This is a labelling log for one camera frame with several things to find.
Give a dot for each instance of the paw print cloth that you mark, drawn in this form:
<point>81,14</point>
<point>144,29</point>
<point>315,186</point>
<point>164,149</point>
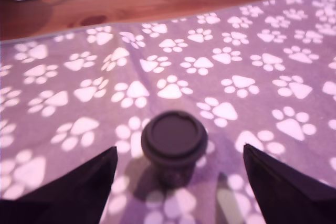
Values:
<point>183,72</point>

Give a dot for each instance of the dark coffee capsule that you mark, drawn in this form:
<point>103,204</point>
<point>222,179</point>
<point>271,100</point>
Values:
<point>173,140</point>

